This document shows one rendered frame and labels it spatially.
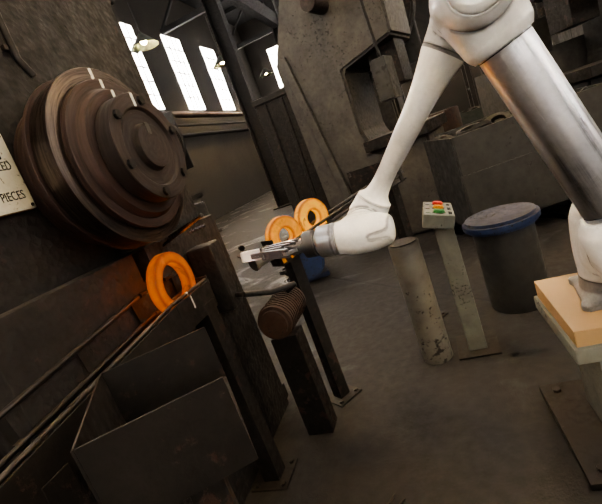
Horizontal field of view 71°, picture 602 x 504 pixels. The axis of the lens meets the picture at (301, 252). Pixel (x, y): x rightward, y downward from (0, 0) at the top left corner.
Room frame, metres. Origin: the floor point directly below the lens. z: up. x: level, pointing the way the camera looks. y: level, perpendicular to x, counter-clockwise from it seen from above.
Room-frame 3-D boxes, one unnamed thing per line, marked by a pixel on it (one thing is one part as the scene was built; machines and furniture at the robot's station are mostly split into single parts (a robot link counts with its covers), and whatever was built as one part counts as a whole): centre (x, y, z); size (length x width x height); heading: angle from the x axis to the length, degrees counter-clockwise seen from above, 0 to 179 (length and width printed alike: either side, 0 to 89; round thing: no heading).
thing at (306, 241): (1.18, -0.01, 0.73); 0.09 x 0.08 x 0.07; 70
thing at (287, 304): (1.46, 0.13, 0.27); 0.22 x 0.13 x 0.53; 160
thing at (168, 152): (1.17, 0.28, 1.11); 0.28 x 0.06 x 0.28; 160
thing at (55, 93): (1.20, 0.37, 1.11); 0.47 x 0.06 x 0.47; 160
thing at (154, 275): (1.20, 0.38, 0.75); 0.18 x 0.03 x 0.18; 160
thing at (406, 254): (1.60, -0.39, 0.26); 0.12 x 0.12 x 0.52
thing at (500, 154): (3.06, -1.67, 0.39); 1.03 x 0.83 x 0.77; 85
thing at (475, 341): (1.59, -0.55, 0.31); 0.24 x 0.16 x 0.62; 160
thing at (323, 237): (1.15, -0.08, 0.72); 0.09 x 0.06 x 0.09; 160
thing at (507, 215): (1.81, -0.88, 0.22); 0.32 x 0.32 x 0.43
